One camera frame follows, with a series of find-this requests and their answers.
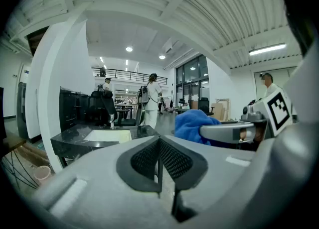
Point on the leaning wooden boards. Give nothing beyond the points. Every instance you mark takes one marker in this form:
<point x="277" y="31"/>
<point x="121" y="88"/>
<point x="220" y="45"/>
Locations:
<point x="219" y="109"/>

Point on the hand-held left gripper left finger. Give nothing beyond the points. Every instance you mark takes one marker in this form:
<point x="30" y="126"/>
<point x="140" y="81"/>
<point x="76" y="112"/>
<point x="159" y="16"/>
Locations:
<point x="99" y="173"/>

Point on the black office chair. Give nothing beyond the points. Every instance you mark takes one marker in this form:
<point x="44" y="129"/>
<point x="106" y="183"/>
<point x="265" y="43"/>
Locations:
<point x="205" y="104"/>
<point x="109" y="106"/>

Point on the black cabinet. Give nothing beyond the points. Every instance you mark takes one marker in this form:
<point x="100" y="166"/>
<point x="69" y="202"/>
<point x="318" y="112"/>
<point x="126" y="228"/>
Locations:
<point x="72" y="108"/>

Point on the round ceiling light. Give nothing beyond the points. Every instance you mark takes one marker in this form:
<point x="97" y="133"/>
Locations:
<point x="129" y="49"/>
<point x="162" y="57"/>

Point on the blue cloth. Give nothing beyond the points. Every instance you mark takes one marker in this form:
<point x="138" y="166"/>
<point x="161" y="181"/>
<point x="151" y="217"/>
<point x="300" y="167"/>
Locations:
<point x="189" y="123"/>

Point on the white sink basin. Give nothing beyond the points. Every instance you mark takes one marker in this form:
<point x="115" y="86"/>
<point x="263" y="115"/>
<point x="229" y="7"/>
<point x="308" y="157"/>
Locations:
<point x="107" y="136"/>

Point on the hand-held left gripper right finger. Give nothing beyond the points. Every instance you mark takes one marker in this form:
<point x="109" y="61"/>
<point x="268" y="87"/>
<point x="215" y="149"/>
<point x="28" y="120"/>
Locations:
<point x="224" y="178"/>

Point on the dark glass entrance doors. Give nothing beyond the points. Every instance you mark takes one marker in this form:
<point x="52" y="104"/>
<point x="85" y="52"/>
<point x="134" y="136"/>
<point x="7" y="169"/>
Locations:
<point x="192" y="81"/>

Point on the person's right hand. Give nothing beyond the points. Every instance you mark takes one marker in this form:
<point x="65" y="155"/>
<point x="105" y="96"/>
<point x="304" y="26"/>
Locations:
<point x="243" y="134"/>

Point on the long tube ceiling light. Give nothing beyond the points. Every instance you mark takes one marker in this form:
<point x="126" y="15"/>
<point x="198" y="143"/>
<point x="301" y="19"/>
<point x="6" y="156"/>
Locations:
<point x="268" y="49"/>

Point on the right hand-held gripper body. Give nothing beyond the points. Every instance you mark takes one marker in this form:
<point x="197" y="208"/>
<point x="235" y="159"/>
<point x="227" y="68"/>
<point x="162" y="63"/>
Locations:
<point x="276" y="113"/>

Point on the black balcony railing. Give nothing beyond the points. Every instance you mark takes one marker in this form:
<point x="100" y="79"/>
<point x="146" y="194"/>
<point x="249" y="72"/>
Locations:
<point x="129" y="75"/>

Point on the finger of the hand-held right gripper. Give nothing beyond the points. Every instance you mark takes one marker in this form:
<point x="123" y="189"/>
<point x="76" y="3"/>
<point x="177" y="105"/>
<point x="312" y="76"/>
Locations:
<point x="219" y="132"/>

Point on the black marble sink counter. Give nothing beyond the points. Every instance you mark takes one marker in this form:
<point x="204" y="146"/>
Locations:
<point x="72" y="138"/>

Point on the grey backpack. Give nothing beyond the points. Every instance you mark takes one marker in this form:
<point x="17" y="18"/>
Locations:
<point x="143" y="96"/>

